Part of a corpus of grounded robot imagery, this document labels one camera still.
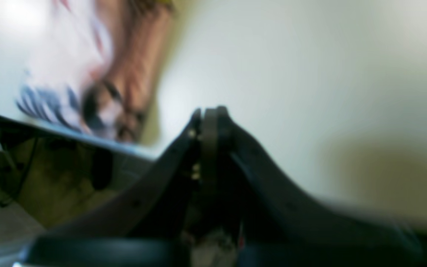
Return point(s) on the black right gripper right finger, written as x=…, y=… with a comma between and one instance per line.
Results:
x=280, y=225

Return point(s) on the pink T-shirt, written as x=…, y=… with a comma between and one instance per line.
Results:
x=94, y=69

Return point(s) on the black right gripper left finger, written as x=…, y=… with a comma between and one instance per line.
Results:
x=141, y=226

